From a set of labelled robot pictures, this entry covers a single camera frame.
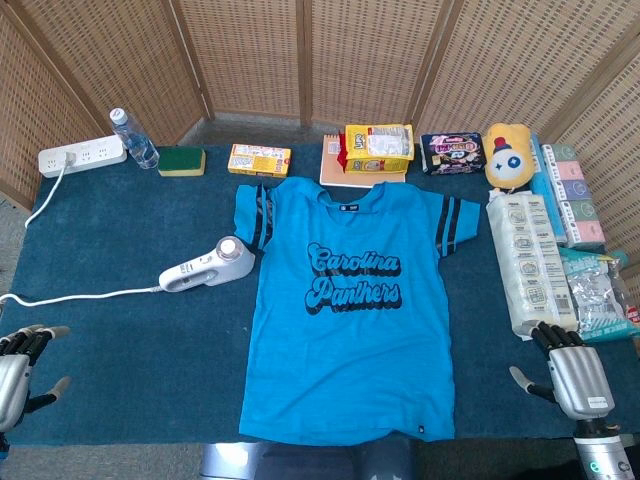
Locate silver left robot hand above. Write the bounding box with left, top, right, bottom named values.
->
left=0, top=323, right=72, bottom=434

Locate white power strip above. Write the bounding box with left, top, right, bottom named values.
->
left=38, top=134, right=128, bottom=179

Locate green yellow sponge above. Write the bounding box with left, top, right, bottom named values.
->
left=157, top=146, right=207, bottom=178

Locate dark blue table carpet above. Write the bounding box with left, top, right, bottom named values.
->
left=0, top=143, right=640, bottom=447

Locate thin white cable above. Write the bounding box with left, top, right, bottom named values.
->
left=0, top=152, right=162, bottom=314

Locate tan spiral notebook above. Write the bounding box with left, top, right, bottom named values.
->
left=319, top=133, right=407, bottom=189

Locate long white tissue pack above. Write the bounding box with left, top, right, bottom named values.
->
left=485, top=192, right=580, bottom=341

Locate yellow cardboard box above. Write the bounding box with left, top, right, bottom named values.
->
left=227, top=143, right=292, bottom=179

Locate wicker folding screen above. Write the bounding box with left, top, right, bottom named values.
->
left=0, top=0, right=640, bottom=261

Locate blue Carolina Panthers t-shirt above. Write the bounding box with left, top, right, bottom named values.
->
left=233, top=175, right=482, bottom=445

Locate dark sanitary pad pack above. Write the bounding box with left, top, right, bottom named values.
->
left=419, top=131, right=488, bottom=176

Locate silver teal snack bag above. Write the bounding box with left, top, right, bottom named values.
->
left=557, top=247, right=640, bottom=346

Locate clear plastic water bottle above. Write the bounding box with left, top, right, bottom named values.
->
left=109, top=107, right=160, bottom=170

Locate pastel tissue multipack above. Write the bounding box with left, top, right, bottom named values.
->
left=541, top=143, right=607, bottom=250

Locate light blue long box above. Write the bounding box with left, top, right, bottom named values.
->
left=527, top=132, right=569, bottom=240

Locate white handheld garment steamer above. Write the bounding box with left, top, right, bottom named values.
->
left=158, top=235, right=256, bottom=294

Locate grey robot torso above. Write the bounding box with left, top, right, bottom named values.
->
left=198, top=439, right=416, bottom=480

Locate yellow snack bag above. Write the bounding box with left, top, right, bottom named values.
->
left=337, top=123, right=415, bottom=175

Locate yellow plush toy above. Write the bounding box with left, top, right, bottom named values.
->
left=482, top=122, right=533, bottom=192

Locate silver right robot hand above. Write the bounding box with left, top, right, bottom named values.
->
left=508, top=321, right=616, bottom=421

